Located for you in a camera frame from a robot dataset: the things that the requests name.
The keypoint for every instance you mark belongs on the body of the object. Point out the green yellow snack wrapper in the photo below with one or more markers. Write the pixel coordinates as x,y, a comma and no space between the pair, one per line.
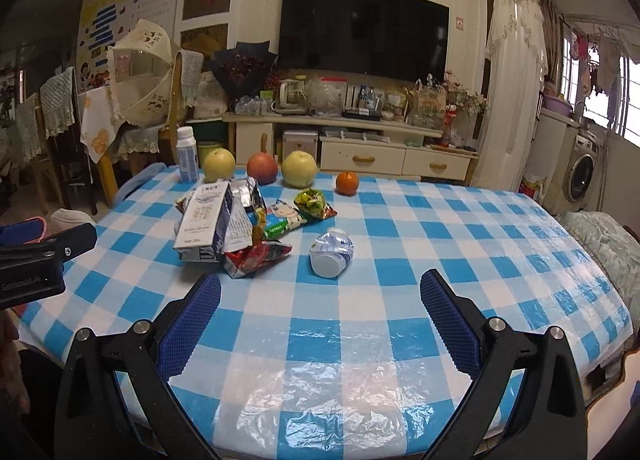
313,205

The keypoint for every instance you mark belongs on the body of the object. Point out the yellow pear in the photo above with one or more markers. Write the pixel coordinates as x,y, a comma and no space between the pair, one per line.
219,164
299,169

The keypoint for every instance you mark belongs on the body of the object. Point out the pink storage box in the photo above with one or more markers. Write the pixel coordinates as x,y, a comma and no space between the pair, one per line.
306,141

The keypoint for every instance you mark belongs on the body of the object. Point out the washing machine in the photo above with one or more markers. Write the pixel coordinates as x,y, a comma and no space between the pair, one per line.
578,173

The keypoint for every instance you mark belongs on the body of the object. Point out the white lace covered appliance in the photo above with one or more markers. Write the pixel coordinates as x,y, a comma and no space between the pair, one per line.
517,54

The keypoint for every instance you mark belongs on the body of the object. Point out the dining table with cloth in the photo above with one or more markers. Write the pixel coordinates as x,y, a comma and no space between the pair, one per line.
110,139

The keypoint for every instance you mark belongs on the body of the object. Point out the green cartoon snack packet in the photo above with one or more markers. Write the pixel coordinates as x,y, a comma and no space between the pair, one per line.
282,217

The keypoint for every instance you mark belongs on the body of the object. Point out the small orange tangerine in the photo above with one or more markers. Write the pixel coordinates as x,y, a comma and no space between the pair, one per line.
347,183

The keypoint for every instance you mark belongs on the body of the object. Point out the white blue milk carton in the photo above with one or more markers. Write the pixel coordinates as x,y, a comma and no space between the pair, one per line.
203,228

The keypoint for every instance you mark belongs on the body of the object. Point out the blue cushion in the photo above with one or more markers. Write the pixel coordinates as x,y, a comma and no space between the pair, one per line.
136,181

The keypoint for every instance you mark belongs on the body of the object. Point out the yellow pear right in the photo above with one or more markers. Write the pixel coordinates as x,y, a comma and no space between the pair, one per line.
299,169

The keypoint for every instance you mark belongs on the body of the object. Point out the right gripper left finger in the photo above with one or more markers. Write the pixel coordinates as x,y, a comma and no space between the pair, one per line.
115,400

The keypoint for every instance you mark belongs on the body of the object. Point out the yellow pear left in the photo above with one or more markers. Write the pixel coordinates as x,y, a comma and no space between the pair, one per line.
219,164

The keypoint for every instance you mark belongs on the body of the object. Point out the blue white checkered tablecloth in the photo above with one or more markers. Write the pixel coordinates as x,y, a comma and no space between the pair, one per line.
295,366

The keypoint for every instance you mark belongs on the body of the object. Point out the red apple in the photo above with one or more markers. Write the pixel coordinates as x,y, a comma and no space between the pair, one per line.
263,168

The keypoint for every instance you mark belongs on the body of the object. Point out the silver foil snack bag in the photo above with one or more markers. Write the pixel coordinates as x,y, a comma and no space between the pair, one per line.
246,199

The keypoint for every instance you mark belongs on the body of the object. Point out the crushed white yogurt bottle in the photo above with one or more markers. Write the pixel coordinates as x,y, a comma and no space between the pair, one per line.
331,253

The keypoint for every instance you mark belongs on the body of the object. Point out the dark blue flower bouquet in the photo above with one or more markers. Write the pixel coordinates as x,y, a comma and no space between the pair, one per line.
242,71

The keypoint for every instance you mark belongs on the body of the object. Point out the wooden dining chair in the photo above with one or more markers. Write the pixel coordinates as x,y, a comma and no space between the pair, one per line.
184,82

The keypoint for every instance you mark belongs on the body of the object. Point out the white blue milk bottle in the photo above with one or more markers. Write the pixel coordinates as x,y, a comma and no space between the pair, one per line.
187,155

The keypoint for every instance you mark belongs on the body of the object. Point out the electric kettle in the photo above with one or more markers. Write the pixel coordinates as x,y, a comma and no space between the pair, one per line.
291,97

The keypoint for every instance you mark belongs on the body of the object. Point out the mesh food cover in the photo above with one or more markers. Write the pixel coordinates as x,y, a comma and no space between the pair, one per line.
141,65

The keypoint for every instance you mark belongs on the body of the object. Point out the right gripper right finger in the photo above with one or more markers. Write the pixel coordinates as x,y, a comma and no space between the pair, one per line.
548,419

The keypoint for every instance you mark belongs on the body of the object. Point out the black flat television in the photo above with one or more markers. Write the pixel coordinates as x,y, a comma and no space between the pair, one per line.
397,39

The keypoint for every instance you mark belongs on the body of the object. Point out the green trash bin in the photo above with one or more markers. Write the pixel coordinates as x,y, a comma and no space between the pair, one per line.
205,148

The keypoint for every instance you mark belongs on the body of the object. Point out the red snack wrapper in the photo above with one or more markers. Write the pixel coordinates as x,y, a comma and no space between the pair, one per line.
244,262

